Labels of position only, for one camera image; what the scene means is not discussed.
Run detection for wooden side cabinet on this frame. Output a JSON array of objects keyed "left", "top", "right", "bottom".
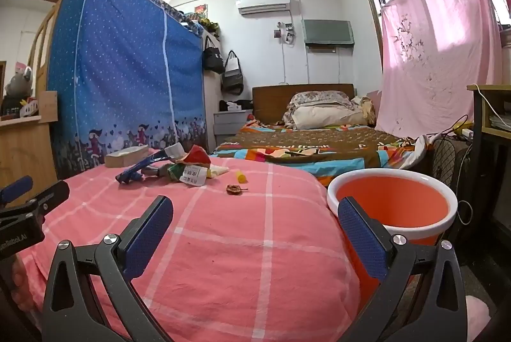
[{"left": 0, "top": 3, "right": 60, "bottom": 187}]

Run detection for white bedside cabinet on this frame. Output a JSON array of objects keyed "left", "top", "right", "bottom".
[{"left": 213, "top": 110, "right": 254, "bottom": 147}]

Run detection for beige cardboard box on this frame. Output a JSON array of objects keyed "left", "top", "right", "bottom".
[{"left": 104, "top": 146, "right": 151, "bottom": 168}]

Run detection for pink checked blanket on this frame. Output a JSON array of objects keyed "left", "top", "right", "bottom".
[{"left": 16, "top": 156, "right": 362, "bottom": 342}]

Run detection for pink floral hanging sheet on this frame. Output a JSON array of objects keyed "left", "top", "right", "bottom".
[{"left": 375, "top": 0, "right": 501, "bottom": 139}]

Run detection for white labelled packet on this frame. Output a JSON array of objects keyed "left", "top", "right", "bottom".
[{"left": 179, "top": 165, "right": 208, "bottom": 187}]

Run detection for orange plastic bucket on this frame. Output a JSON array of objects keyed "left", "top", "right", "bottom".
[{"left": 326, "top": 168, "right": 459, "bottom": 313}]

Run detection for beige pillows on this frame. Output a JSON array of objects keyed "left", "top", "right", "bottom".
[{"left": 285, "top": 104, "right": 368, "bottom": 130}]

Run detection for floral pillow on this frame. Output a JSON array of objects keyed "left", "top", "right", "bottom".
[{"left": 288, "top": 90, "right": 354, "bottom": 113}]

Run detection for black and white clothes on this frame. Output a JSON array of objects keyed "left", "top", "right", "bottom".
[{"left": 219, "top": 99, "right": 253, "bottom": 113}]

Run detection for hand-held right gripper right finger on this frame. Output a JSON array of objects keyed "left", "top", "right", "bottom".
[{"left": 337, "top": 196, "right": 468, "bottom": 342}]

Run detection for grey plush toy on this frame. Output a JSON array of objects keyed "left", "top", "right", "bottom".
[{"left": 2, "top": 62, "right": 38, "bottom": 117}]

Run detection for wooden desk shelf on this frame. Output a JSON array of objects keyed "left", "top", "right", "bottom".
[{"left": 466, "top": 84, "right": 511, "bottom": 215}]

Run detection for yellow crumpled cloth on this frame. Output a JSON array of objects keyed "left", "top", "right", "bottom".
[{"left": 351, "top": 96, "right": 377, "bottom": 125}]

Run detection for blue dotted wardrobe cover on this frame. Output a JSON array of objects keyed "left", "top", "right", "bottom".
[{"left": 47, "top": 0, "right": 208, "bottom": 180}]

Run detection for red yellow green wrapper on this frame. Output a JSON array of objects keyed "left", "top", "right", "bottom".
[{"left": 178, "top": 144, "right": 210, "bottom": 169}]

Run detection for white charging cable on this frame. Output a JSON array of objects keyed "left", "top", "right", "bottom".
[{"left": 477, "top": 87, "right": 511, "bottom": 119}]

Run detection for black hanging bag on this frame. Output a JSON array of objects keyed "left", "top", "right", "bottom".
[{"left": 202, "top": 35, "right": 226, "bottom": 74}]

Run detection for green snack wrapper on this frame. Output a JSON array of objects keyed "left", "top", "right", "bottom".
[{"left": 165, "top": 162, "right": 186, "bottom": 181}]

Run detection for cream snack packet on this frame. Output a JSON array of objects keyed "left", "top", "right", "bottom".
[{"left": 205, "top": 162, "right": 230, "bottom": 180}]

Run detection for green cloth covered wall unit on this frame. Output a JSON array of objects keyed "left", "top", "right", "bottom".
[{"left": 301, "top": 19, "right": 355, "bottom": 47}]

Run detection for folded clothes pile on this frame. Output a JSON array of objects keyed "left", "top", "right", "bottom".
[{"left": 187, "top": 12, "right": 222, "bottom": 37}]

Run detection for grey hanging bag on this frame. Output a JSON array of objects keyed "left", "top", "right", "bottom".
[{"left": 221, "top": 50, "right": 245, "bottom": 96}]

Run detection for wooden bed headboard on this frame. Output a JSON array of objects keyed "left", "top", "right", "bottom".
[{"left": 252, "top": 83, "right": 355, "bottom": 123}]

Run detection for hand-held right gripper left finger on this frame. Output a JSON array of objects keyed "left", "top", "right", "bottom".
[{"left": 42, "top": 195, "right": 176, "bottom": 342}]

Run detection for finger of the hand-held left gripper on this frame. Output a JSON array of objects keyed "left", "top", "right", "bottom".
[
  {"left": 0, "top": 176, "right": 33, "bottom": 204},
  {"left": 0, "top": 180, "right": 70, "bottom": 225}
]

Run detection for stack of papers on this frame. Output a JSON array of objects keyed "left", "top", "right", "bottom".
[{"left": 489, "top": 114, "right": 511, "bottom": 131}]

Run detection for pink fluffy cloth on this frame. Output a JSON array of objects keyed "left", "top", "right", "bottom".
[{"left": 465, "top": 296, "right": 491, "bottom": 338}]

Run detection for white air conditioner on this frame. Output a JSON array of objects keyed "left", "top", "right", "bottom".
[{"left": 237, "top": 0, "right": 291, "bottom": 16}]

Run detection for colourful patterned bedsheet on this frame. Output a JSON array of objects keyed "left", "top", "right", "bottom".
[{"left": 210, "top": 114, "right": 434, "bottom": 177}]

